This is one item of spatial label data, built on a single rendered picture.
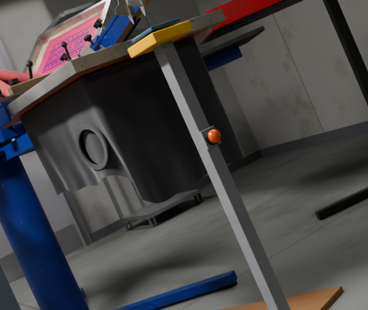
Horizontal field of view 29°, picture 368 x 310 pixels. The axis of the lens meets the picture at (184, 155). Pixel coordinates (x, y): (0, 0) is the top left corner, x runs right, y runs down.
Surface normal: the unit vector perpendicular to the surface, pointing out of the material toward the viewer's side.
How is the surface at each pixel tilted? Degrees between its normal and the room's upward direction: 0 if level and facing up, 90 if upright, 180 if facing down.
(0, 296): 90
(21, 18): 90
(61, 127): 92
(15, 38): 90
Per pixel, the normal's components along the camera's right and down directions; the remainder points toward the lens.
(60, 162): -0.65, 0.43
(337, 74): -0.82, 0.39
